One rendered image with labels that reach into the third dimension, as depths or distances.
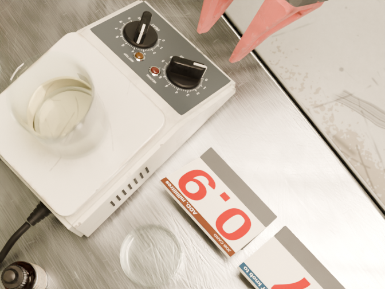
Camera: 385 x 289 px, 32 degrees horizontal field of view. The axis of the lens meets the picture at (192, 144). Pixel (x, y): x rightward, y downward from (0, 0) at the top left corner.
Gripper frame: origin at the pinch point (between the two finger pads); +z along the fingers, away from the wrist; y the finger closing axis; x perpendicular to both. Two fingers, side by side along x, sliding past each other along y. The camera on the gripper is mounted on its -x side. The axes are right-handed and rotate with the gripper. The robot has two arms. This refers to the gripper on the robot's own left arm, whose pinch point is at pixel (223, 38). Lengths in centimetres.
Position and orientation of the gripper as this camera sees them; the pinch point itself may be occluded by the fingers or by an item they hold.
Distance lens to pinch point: 53.6
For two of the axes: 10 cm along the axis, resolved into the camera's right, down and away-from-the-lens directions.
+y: 7.0, 6.8, -2.1
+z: -5.1, 6.9, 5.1
